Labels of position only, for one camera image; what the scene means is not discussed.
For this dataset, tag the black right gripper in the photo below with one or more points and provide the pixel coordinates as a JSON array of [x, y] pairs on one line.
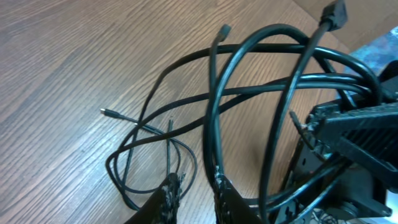
[[334, 135]]

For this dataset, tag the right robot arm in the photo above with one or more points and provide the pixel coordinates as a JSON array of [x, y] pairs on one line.
[[367, 200]]

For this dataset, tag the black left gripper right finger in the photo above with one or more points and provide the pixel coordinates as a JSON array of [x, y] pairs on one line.
[[230, 208]]

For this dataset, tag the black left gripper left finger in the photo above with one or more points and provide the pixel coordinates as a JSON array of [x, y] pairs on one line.
[[162, 206]]

